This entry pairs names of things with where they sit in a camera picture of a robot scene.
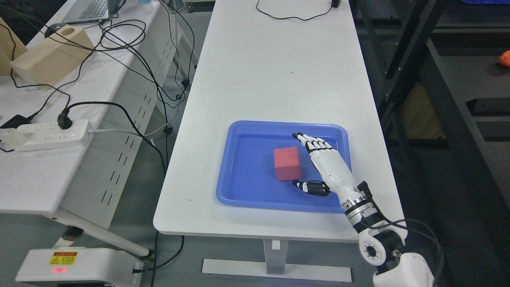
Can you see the white side table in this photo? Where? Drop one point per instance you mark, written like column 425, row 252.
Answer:
column 81, row 186

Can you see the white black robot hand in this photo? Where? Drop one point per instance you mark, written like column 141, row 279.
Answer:
column 333, row 169

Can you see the black power adapter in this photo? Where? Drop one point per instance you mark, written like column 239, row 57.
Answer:
column 15, row 122

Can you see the beige foam block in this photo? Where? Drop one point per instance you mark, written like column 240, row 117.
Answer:
column 53, row 58

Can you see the pink foam block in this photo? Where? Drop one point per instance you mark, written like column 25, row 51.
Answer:
column 287, row 164

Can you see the silver laptop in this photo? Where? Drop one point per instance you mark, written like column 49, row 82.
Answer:
column 84, row 11

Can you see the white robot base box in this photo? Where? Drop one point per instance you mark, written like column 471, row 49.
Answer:
column 80, row 266

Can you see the black metal shelf left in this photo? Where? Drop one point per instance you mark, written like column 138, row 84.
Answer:
column 452, row 47

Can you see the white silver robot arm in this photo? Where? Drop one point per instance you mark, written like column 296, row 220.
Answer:
column 382, row 246

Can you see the blue plastic tray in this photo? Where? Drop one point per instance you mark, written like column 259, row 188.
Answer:
column 247, row 177

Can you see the orange object on shelf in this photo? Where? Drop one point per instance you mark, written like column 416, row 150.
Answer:
column 504, row 59

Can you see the white power strip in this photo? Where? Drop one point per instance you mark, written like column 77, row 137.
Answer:
column 47, row 135

